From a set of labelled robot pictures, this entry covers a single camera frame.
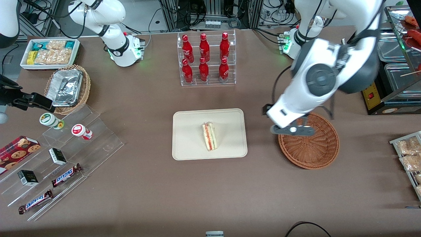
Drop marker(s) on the grey power strip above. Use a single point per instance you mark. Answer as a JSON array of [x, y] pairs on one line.
[[212, 24]]

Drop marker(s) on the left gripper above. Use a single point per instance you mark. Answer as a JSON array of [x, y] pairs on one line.
[[264, 109]]

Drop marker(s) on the yellow snack packet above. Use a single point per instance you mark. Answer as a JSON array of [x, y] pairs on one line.
[[31, 57]]

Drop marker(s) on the red cola bottle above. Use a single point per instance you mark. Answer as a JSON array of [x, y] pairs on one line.
[[203, 71], [187, 49], [224, 47], [204, 49], [187, 73], [223, 71]]

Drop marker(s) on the clear acrylic stepped stand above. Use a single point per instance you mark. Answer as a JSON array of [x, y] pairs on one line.
[[98, 144]]

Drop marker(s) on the green lidded yoghurt cup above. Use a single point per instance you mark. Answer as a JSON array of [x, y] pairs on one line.
[[48, 119]]

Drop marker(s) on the brown wicker basket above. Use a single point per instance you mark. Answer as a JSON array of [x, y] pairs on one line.
[[309, 151]]

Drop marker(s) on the teal snack packet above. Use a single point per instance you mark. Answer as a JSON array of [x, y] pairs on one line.
[[38, 46], [69, 44]]

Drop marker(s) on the clear bag of pastries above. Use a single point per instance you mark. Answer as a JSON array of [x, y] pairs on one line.
[[419, 191], [408, 146], [418, 178], [411, 163]]

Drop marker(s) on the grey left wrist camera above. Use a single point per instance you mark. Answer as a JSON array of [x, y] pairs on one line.
[[304, 131]]

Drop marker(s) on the steel warmer pan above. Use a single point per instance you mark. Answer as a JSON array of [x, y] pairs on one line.
[[399, 77], [393, 49]]

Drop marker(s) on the small grey device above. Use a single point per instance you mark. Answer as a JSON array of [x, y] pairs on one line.
[[214, 234]]

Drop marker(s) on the light wicker basket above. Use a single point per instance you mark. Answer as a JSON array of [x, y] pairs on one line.
[[86, 89]]

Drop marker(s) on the white rectangular snack box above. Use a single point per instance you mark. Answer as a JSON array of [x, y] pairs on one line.
[[49, 67]]

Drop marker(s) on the aluminium foil container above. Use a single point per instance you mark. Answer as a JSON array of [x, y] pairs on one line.
[[64, 87]]

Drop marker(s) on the small black box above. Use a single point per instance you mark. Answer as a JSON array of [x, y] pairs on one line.
[[58, 156], [28, 177]]

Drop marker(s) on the triangular sandwich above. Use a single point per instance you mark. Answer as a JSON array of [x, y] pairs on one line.
[[210, 136]]

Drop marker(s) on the silver aluminium frame rack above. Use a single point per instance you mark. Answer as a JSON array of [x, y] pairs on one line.
[[171, 14]]

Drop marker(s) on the clear acrylic bottle rack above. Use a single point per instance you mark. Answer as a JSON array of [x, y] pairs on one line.
[[212, 83]]

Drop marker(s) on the black food warmer machine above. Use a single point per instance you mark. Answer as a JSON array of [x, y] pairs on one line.
[[371, 97]]

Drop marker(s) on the beige plastic tray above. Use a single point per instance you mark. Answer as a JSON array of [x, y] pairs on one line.
[[187, 135]]

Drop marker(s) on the red cookie box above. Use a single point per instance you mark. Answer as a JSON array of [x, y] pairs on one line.
[[18, 151]]

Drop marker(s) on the clear bag of crackers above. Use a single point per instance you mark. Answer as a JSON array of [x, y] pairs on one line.
[[62, 56], [56, 44], [44, 57]]

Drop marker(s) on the wooden skewer stick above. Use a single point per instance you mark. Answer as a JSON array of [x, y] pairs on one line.
[[411, 73]]

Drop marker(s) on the red lidded yoghurt cup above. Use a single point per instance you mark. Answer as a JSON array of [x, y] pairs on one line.
[[79, 130]]

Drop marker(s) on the snickers chocolate bar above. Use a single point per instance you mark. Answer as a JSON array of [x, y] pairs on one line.
[[65, 175], [35, 201]]

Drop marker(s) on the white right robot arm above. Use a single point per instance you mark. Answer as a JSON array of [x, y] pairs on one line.
[[115, 39]]

